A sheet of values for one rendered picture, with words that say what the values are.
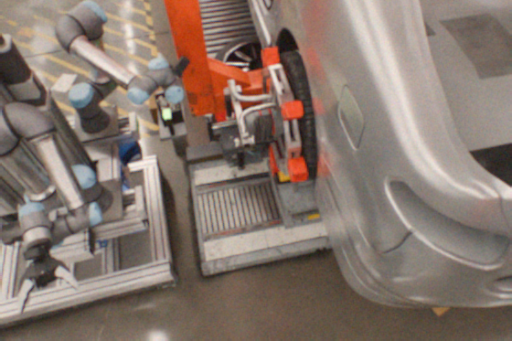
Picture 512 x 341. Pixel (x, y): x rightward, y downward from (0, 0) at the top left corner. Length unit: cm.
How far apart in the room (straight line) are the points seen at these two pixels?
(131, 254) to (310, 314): 108
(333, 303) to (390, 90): 166
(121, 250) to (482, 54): 222
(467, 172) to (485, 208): 9
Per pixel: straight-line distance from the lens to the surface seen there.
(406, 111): 99
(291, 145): 174
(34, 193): 172
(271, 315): 242
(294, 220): 245
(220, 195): 267
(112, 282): 239
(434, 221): 111
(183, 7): 201
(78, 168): 176
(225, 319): 243
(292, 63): 181
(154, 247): 240
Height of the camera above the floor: 235
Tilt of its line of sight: 53 degrees down
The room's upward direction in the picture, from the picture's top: 3 degrees counter-clockwise
